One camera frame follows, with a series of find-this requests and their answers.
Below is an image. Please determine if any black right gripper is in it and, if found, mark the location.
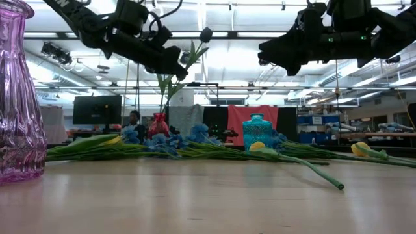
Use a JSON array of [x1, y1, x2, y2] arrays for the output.
[[258, 3, 378, 76]]

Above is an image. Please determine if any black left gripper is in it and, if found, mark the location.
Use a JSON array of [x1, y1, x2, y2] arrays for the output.
[[79, 14, 189, 81]]

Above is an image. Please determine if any dark-budded artificial tulip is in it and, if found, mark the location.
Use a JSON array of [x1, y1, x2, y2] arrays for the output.
[[157, 27, 215, 115]]

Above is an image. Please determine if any red glass vase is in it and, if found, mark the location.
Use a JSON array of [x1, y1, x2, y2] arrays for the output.
[[147, 112, 170, 139]]

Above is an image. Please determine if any teal glass vase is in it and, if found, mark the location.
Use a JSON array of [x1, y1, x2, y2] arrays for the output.
[[242, 113, 273, 151]]

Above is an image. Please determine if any purple ribbed glass vase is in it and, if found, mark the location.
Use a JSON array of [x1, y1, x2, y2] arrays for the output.
[[0, 0, 48, 187]]

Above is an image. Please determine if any grey hanging cloth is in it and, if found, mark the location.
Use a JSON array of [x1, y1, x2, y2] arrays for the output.
[[168, 103, 205, 137]]

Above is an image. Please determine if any person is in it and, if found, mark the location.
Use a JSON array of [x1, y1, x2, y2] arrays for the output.
[[122, 110, 147, 140]]

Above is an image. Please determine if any black hanging cloth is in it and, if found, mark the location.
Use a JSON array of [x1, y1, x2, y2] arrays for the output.
[[203, 106, 229, 137]]

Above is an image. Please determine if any red hanging cloth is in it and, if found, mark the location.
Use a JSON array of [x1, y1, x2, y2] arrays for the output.
[[227, 105, 280, 146]]

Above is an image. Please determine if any black computer monitor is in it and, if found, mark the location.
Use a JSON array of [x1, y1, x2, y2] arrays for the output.
[[72, 95, 122, 125]]

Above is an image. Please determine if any black hanging cable with connector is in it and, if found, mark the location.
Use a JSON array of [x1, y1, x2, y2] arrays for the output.
[[334, 60, 342, 131]]

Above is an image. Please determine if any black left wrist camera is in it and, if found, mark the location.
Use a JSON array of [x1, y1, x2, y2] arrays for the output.
[[112, 0, 150, 36]]

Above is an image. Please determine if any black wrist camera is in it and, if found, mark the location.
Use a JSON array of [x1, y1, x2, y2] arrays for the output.
[[112, 0, 150, 36], [327, 0, 372, 33]]

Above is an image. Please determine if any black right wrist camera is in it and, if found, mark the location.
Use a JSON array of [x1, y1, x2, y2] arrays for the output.
[[327, 0, 372, 33]]

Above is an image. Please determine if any black overhead-mounted camera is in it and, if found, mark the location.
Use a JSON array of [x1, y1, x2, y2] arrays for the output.
[[41, 41, 73, 65]]

